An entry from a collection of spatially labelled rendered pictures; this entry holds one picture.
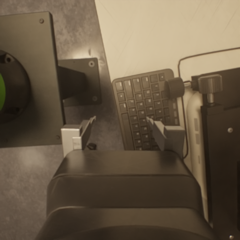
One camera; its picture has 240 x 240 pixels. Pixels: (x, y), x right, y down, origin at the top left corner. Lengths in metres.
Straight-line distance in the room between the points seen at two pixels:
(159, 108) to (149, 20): 0.19
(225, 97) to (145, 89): 0.16
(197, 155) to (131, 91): 0.21
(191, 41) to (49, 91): 0.32
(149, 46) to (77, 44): 0.82
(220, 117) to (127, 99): 0.19
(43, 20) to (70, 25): 0.84
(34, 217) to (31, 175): 0.38
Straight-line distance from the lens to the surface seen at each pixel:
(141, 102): 0.38
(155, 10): 0.43
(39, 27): 0.38
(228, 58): 0.48
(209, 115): 0.34
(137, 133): 0.40
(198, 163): 0.45
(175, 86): 0.32
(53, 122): 0.37
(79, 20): 1.22
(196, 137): 0.42
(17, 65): 0.37
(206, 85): 0.32
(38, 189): 1.51
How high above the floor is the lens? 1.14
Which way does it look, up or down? 77 degrees down
